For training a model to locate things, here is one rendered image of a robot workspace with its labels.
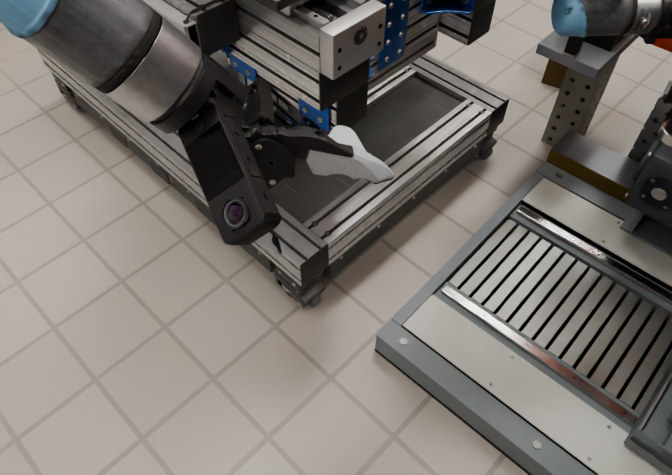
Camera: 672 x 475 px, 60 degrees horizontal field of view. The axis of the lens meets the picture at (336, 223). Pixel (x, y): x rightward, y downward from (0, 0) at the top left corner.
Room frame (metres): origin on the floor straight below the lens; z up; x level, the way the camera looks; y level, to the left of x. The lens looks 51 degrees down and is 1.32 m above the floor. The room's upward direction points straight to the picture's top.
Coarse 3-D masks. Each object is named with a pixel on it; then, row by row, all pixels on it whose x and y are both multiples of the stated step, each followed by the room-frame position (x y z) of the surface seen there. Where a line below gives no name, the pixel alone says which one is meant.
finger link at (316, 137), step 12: (288, 132) 0.37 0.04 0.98; (300, 132) 0.37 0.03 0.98; (312, 132) 0.38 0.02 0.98; (288, 144) 0.37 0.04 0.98; (300, 144) 0.37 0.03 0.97; (312, 144) 0.37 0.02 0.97; (324, 144) 0.37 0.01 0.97; (336, 144) 0.37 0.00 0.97; (300, 156) 0.37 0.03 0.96; (348, 156) 0.37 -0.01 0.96
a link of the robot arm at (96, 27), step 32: (0, 0) 0.35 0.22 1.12; (32, 0) 0.35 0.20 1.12; (64, 0) 0.35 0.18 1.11; (96, 0) 0.37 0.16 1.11; (128, 0) 0.38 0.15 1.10; (32, 32) 0.35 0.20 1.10; (64, 32) 0.35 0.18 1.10; (96, 32) 0.35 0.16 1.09; (128, 32) 0.36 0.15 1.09; (64, 64) 0.35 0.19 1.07; (96, 64) 0.35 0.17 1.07; (128, 64) 0.35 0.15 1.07
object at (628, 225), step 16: (656, 144) 1.00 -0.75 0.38; (656, 160) 0.94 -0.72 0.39; (640, 176) 0.95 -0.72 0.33; (656, 176) 0.93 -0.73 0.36; (640, 192) 0.94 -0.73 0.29; (656, 192) 0.91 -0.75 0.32; (640, 208) 0.92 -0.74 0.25; (656, 208) 0.90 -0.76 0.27; (624, 224) 1.01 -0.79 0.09; (640, 224) 1.01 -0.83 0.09; (656, 224) 1.01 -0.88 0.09; (656, 240) 0.95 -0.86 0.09
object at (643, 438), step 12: (660, 384) 0.53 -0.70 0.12; (660, 396) 0.48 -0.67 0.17; (648, 408) 0.47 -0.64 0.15; (660, 408) 0.47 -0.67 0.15; (648, 420) 0.44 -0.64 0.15; (660, 420) 0.44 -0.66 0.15; (636, 432) 0.41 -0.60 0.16; (648, 432) 0.42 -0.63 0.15; (660, 432) 0.42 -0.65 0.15; (636, 444) 0.40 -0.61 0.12; (648, 444) 0.39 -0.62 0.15; (660, 444) 0.39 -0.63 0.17; (648, 456) 0.38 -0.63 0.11; (660, 456) 0.37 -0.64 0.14; (660, 468) 0.36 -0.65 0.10
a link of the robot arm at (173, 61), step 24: (168, 24) 0.39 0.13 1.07; (168, 48) 0.37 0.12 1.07; (192, 48) 0.39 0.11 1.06; (144, 72) 0.35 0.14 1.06; (168, 72) 0.36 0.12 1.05; (192, 72) 0.37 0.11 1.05; (120, 96) 0.35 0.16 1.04; (144, 96) 0.35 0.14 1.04; (168, 96) 0.35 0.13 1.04; (144, 120) 0.36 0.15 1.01
